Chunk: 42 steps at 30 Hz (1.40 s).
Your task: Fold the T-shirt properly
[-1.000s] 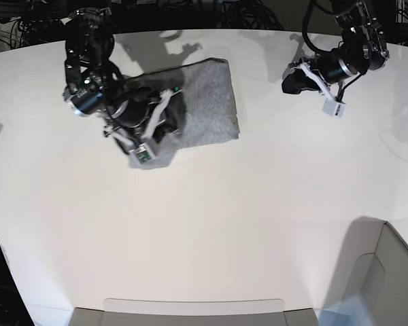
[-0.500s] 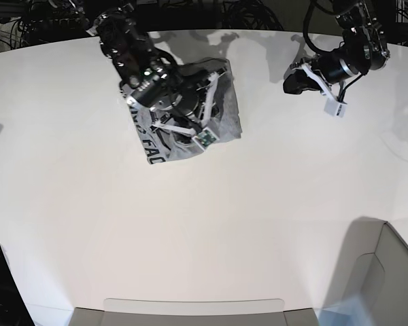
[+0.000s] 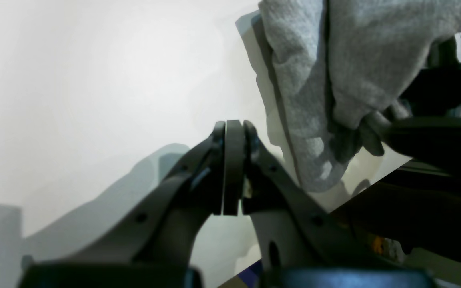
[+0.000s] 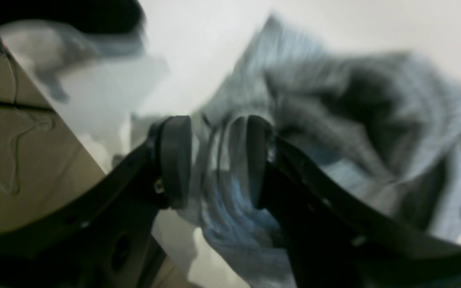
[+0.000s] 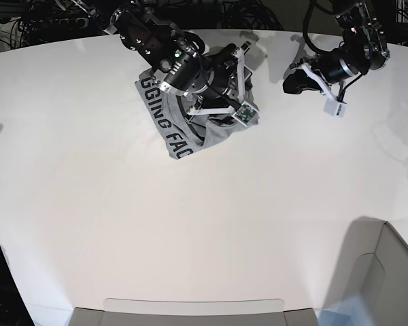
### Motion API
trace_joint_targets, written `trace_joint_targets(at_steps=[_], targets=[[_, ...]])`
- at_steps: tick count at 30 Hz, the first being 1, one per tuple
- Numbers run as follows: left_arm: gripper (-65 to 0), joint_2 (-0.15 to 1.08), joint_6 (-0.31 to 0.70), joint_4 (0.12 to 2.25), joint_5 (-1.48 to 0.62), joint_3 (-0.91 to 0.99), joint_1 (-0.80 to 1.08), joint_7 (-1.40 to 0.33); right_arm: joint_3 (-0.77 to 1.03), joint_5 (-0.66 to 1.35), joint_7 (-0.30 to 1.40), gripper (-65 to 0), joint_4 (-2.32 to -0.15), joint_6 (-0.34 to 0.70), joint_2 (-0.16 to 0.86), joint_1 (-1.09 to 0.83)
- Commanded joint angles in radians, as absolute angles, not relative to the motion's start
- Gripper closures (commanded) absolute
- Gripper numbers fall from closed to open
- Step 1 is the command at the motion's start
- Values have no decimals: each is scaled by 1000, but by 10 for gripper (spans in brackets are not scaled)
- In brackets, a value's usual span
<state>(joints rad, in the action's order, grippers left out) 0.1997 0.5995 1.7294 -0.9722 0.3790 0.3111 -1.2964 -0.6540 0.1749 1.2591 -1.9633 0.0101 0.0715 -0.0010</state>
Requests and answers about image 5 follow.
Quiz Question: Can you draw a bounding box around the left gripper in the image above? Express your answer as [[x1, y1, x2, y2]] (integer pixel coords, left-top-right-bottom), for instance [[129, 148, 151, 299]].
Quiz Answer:
[[283, 54, 357, 102]]

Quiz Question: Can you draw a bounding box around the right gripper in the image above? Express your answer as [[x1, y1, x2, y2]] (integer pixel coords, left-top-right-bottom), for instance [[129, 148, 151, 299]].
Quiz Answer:
[[186, 42, 253, 117]]

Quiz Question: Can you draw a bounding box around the grey T-shirt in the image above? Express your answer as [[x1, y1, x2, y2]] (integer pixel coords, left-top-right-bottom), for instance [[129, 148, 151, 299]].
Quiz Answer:
[[135, 69, 247, 160]]

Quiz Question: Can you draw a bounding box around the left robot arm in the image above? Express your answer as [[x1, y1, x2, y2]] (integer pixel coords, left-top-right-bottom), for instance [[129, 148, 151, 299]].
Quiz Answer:
[[283, 1, 390, 102]]

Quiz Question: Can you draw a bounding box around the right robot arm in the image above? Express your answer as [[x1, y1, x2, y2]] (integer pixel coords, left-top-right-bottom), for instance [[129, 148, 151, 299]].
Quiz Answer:
[[105, 1, 258, 125]]

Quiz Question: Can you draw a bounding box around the beige bin at right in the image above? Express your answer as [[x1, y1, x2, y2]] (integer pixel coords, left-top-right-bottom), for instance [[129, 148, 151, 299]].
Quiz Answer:
[[339, 223, 408, 325]]

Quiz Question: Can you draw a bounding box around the beige plastic bin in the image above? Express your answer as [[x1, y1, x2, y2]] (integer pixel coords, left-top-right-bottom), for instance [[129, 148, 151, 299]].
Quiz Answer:
[[69, 298, 319, 325]]

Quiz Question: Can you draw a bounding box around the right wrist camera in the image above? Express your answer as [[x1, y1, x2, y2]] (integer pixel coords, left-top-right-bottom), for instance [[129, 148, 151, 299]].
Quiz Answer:
[[232, 100, 258, 127]]

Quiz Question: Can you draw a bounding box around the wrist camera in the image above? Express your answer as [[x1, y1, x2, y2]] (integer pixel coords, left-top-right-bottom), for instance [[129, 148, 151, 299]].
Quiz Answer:
[[232, 100, 258, 127], [324, 98, 347, 117]]

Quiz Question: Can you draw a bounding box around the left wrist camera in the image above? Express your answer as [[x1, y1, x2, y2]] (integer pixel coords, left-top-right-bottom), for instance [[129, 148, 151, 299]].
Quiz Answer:
[[324, 98, 347, 117]]

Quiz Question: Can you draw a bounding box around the black cable bundle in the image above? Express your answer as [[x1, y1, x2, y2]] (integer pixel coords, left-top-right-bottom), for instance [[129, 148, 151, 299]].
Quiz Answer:
[[220, 0, 285, 31]]

